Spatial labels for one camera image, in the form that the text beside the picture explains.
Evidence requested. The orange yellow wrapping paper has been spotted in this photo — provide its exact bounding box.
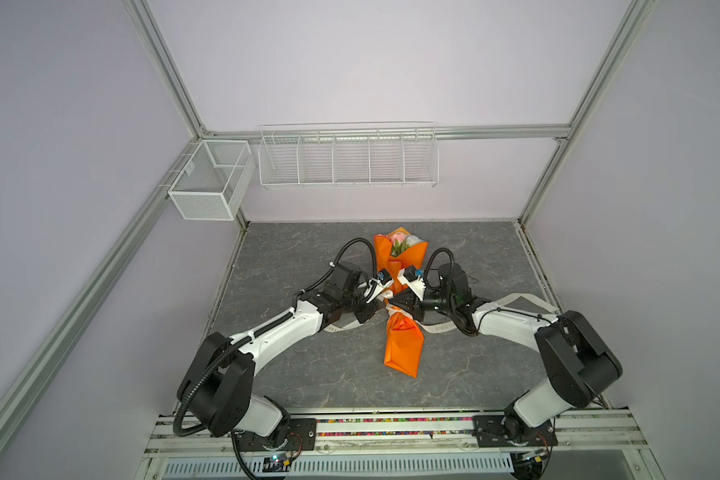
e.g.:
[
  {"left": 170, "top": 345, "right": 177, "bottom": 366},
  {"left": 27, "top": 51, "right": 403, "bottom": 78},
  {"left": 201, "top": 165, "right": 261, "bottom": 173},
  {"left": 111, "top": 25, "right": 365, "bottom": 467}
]
[{"left": 373, "top": 227, "right": 428, "bottom": 378}]

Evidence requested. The cream printed ribbon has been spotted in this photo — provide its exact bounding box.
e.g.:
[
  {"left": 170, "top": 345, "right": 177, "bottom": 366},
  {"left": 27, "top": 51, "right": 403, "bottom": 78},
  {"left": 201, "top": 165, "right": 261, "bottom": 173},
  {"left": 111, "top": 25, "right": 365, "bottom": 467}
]
[{"left": 382, "top": 287, "right": 560, "bottom": 343}]

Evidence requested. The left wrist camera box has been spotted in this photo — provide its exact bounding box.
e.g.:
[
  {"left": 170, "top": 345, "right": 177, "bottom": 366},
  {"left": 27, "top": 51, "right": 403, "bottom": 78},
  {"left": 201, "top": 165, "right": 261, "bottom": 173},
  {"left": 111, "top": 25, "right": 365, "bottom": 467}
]
[{"left": 363, "top": 269, "right": 394, "bottom": 301}]

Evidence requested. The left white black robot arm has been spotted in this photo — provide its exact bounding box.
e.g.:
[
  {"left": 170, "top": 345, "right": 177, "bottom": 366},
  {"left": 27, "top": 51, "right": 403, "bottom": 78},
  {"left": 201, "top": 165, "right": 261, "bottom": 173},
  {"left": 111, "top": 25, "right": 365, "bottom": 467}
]
[{"left": 172, "top": 238, "right": 392, "bottom": 448}]

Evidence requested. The white fake rose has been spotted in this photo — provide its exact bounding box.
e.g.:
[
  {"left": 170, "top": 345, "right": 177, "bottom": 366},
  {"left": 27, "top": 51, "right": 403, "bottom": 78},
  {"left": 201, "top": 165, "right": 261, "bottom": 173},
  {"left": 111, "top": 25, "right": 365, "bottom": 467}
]
[{"left": 405, "top": 235, "right": 422, "bottom": 248}]

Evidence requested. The aluminium mounting rail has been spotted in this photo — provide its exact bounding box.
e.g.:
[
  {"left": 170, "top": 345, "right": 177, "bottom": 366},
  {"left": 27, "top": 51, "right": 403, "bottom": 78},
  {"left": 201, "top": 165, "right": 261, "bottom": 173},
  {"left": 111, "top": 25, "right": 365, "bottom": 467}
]
[{"left": 143, "top": 407, "right": 649, "bottom": 457}]

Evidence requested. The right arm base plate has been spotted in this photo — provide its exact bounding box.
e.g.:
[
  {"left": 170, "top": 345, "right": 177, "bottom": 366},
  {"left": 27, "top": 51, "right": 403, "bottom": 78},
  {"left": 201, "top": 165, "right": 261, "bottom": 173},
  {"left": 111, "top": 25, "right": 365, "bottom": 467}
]
[{"left": 472, "top": 413, "right": 558, "bottom": 448}]

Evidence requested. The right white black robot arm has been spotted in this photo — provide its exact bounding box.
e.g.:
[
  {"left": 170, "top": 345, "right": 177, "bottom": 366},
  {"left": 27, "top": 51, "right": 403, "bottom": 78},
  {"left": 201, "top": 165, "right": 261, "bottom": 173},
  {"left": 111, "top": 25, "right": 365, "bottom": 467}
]
[{"left": 391, "top": 263, "right": 623, "bottom": 446}]

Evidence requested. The white vent grille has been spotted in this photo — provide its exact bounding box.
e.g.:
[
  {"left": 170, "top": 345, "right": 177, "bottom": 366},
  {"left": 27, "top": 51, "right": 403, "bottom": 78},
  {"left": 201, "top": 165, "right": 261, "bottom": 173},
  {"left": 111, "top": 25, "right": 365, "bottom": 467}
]
[{"left": 162, "top": 452, "right": 514, "bottom": 479}]

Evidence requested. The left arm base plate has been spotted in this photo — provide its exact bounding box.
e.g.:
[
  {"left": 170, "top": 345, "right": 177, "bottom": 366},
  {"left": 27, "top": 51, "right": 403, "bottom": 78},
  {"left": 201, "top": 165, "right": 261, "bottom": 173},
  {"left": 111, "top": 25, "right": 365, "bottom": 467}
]
[{"left": 235, "top": 417, "right": 317, "bottom": 452}]

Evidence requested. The long white wire basket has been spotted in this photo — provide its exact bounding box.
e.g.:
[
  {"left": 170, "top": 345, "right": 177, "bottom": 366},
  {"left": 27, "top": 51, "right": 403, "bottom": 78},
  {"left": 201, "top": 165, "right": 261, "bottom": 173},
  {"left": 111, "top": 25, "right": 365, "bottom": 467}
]
[{"left": 258, "top": 122, "right": 440, "bottom": 189}]

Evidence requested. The small white mesh basket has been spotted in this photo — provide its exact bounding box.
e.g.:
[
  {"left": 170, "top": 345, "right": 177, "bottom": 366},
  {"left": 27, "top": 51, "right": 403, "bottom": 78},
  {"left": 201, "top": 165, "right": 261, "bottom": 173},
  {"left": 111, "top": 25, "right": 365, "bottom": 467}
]
[{"left": 168, "top": 140, "right": 255, "bottom": 221}]

